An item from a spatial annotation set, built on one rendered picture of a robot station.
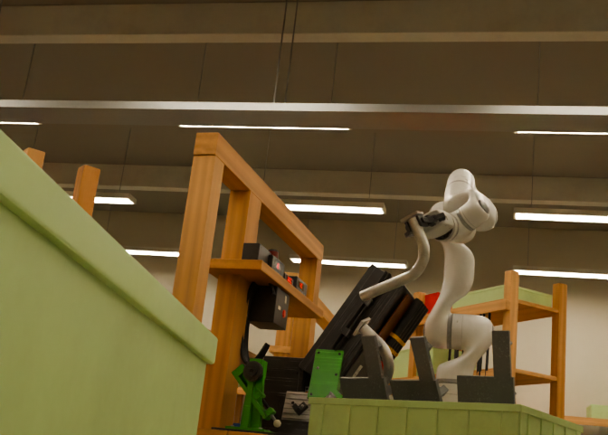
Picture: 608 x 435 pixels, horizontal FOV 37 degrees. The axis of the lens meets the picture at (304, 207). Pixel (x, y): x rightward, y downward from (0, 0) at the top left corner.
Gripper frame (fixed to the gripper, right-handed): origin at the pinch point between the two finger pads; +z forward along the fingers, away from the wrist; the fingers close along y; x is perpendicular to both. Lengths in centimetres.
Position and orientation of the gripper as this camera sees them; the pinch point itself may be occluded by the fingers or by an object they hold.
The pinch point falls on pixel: (416, 223)
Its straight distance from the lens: 250.0
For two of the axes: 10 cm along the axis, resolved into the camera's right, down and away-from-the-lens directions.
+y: 7.6, -4.7, -4.6
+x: 3.6, 8.8, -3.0
